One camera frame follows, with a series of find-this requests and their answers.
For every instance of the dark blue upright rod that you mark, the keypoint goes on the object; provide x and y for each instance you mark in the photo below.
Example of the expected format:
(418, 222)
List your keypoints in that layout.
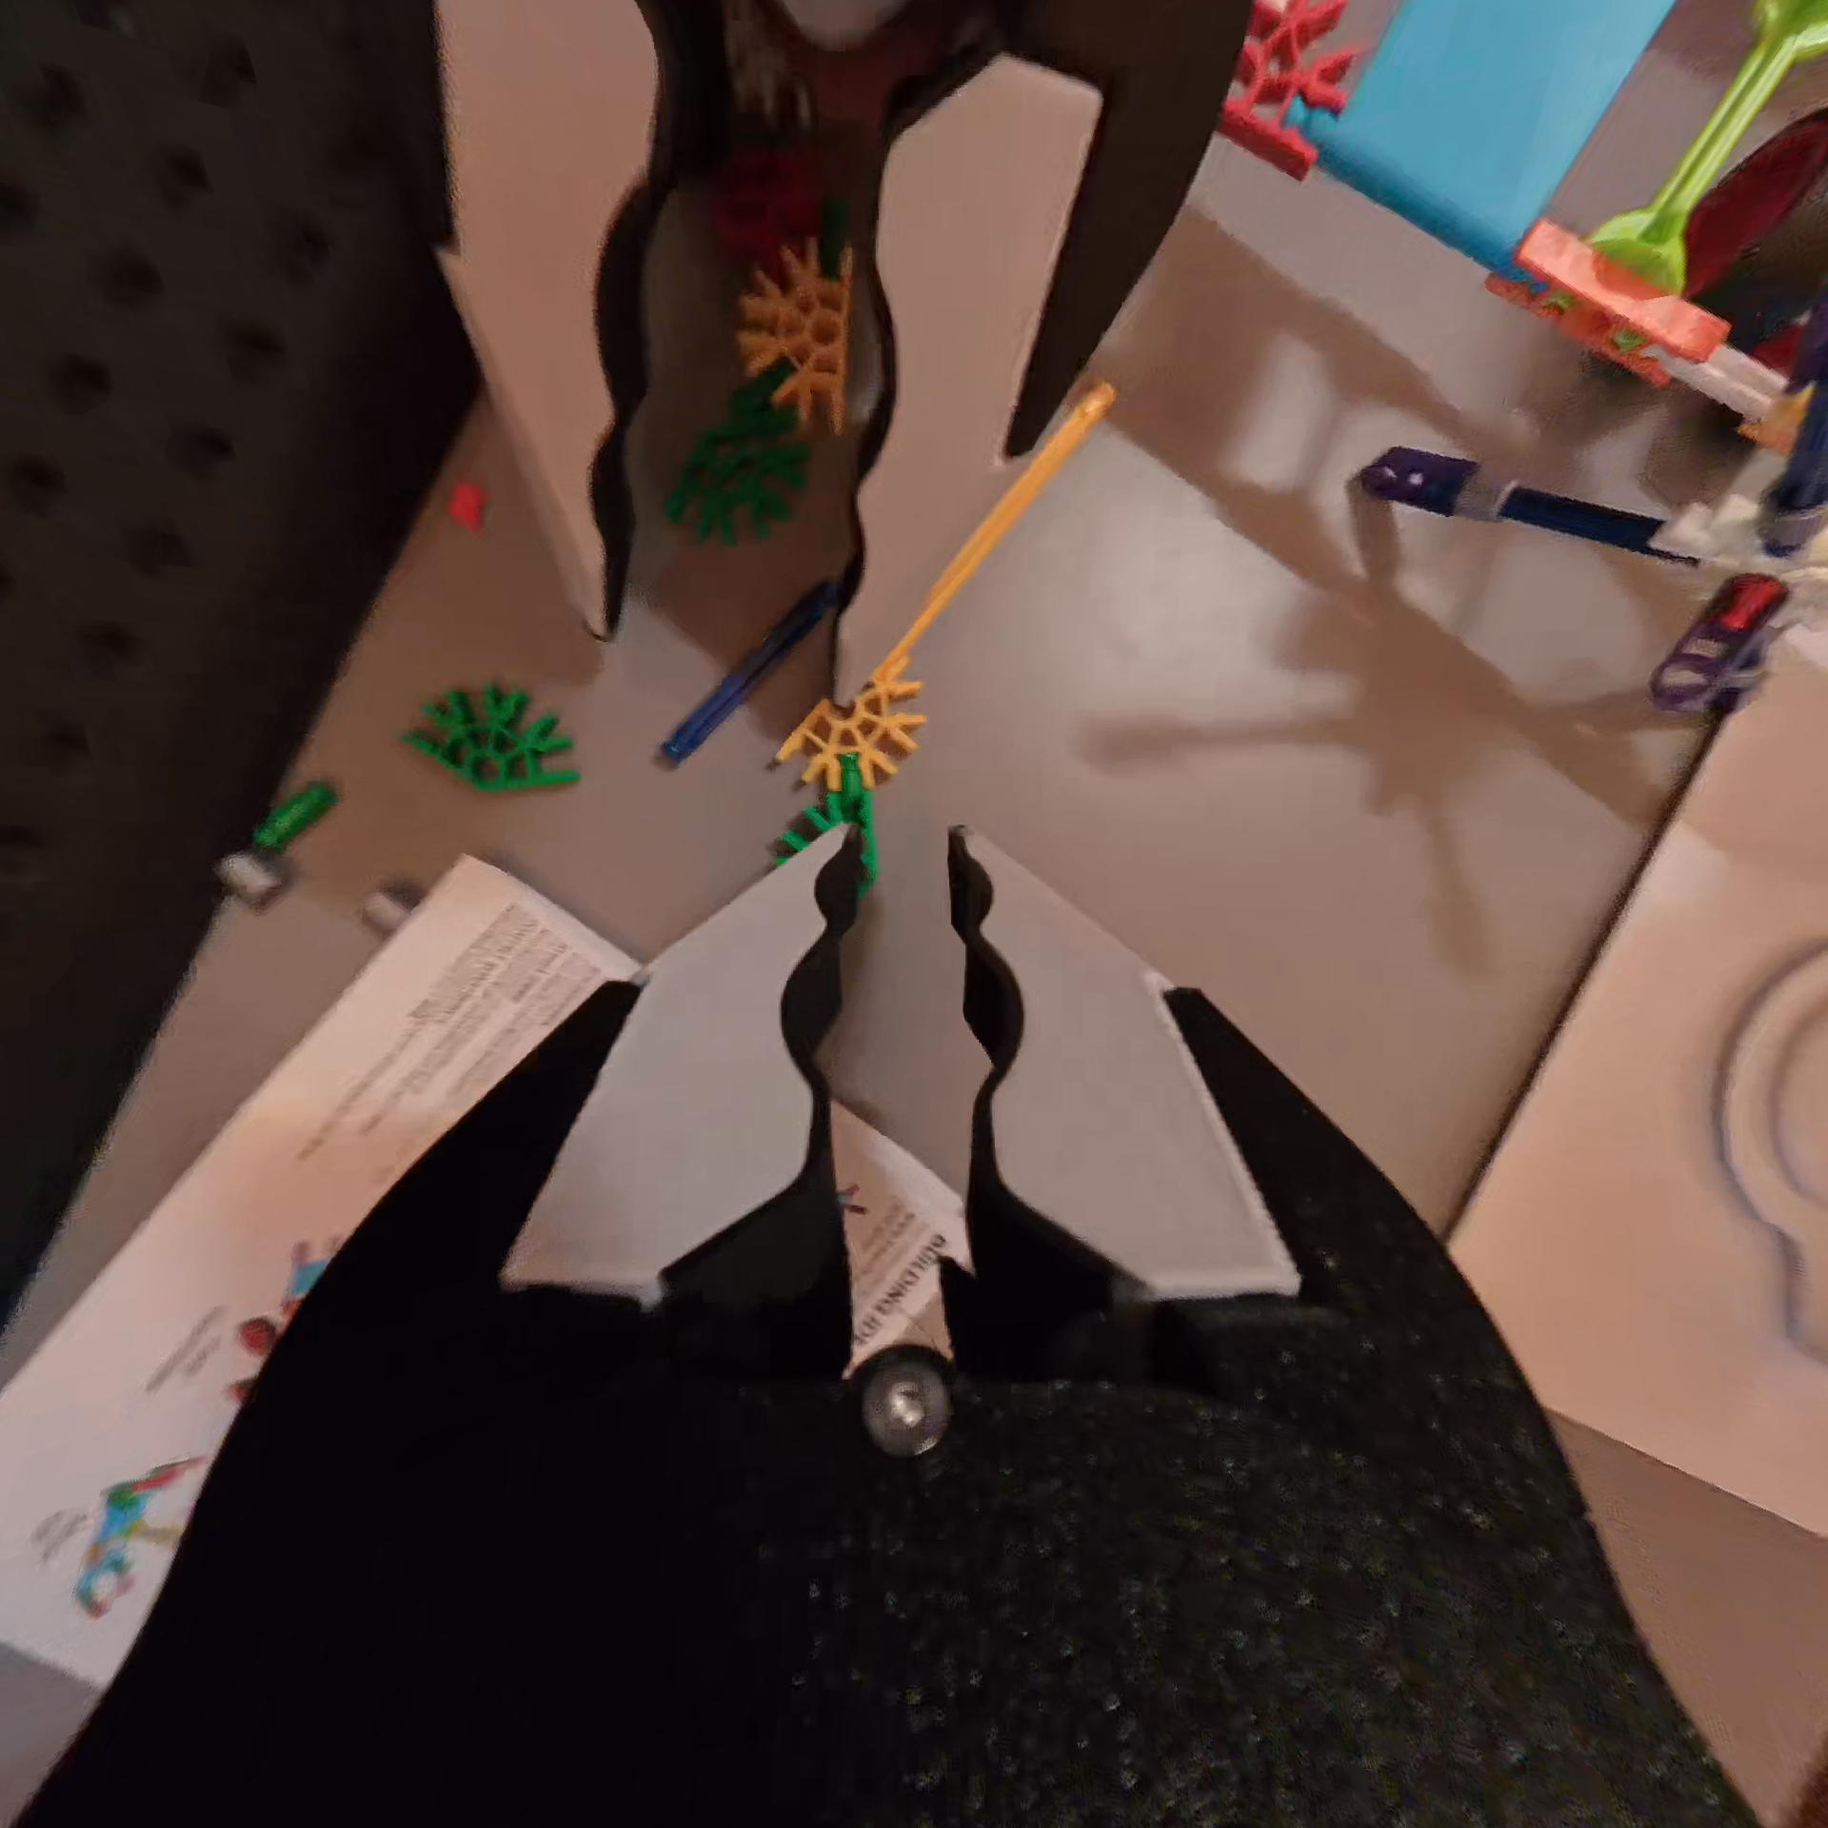
(1802, 443)

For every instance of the printed instruction sheet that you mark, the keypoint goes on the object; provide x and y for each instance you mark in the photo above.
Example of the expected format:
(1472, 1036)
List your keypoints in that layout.
(428, 1028)

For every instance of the blue plastic rod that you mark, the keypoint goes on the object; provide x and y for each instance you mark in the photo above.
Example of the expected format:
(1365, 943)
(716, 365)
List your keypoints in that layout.
(1570, 516)
(750, 671)

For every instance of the red snowflake toy connector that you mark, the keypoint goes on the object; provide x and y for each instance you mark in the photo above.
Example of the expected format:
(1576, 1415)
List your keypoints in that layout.
(1292, 77)

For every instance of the purple and red toy connector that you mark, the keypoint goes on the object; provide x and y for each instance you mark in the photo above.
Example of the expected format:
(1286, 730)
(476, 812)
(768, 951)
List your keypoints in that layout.
(1720, 643)

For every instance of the yellow plastic rod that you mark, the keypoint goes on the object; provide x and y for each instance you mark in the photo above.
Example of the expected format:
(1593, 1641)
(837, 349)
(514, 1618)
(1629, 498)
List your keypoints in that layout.
(1000, 514)

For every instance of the white embossed board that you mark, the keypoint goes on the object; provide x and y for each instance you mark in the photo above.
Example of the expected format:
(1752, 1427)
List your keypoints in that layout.
(1641, 1141)

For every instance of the dark red toy wheel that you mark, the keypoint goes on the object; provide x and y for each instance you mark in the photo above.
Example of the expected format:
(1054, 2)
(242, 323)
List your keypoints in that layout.
(1764, 214)

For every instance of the small grey toy connector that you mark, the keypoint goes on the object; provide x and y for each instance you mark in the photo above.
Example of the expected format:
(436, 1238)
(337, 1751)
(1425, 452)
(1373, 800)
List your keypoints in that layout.
(250, 877)

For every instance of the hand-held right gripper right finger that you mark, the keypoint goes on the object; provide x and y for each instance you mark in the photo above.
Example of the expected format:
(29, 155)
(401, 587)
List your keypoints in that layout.
(1127, 1127)

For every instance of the small red plastic piece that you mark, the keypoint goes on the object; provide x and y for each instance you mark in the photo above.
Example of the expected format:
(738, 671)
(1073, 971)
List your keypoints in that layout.
(466, 502)

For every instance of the yellow snowflake toy connector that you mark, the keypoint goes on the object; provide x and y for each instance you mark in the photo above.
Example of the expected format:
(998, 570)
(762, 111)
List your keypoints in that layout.
(853, 728)

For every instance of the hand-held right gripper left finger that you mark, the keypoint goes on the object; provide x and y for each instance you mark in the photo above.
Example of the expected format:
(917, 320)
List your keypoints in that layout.
(684, 1113)

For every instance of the white plastic rod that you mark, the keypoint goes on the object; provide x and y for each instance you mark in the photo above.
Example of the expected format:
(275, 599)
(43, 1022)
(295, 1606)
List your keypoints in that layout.
(1712, 385)

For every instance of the white toy connector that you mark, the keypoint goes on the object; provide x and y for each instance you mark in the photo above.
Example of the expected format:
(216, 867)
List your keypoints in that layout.
(1726, 532)

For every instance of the green half-round toy connector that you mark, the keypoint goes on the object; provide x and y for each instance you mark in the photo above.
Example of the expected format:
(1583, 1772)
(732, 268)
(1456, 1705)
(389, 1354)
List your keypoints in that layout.
(492, 740)
(827, 832)

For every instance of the orange snowflake toy connector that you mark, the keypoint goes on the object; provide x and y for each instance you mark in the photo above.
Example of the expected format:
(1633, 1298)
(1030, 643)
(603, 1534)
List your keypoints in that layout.
(799, 335)

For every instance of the orange-red plastic block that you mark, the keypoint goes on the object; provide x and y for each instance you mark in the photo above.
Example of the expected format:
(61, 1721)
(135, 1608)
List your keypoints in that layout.
(1613, 308)

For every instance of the dark green snowflake toy connector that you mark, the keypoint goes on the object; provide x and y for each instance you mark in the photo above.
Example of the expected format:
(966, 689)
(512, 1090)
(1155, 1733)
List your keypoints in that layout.
(734, 464)

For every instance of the short green plastic rod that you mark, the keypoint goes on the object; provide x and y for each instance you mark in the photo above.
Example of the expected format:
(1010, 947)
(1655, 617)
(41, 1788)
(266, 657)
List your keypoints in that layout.
(295, 814)

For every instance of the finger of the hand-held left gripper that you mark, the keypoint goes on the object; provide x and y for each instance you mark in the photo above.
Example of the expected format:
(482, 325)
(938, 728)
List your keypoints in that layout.
(970, 256)
(528, 214)

